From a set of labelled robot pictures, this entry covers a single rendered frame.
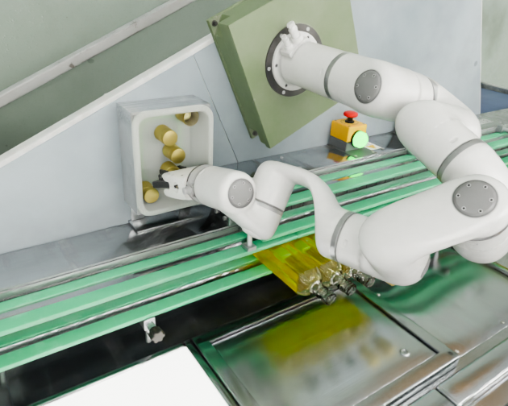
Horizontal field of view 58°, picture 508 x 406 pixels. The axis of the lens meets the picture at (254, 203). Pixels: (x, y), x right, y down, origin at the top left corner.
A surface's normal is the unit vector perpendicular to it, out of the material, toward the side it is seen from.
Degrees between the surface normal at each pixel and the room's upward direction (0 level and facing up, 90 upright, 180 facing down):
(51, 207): 0
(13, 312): 90
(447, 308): 91
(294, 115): 1
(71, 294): 90
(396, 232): 77
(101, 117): 0
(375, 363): 90
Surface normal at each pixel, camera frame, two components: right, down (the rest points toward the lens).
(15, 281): 0.06, -0.89
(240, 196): 0.53, 0.16
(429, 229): -0.38, -0.22
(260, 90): 0.55, 0.43
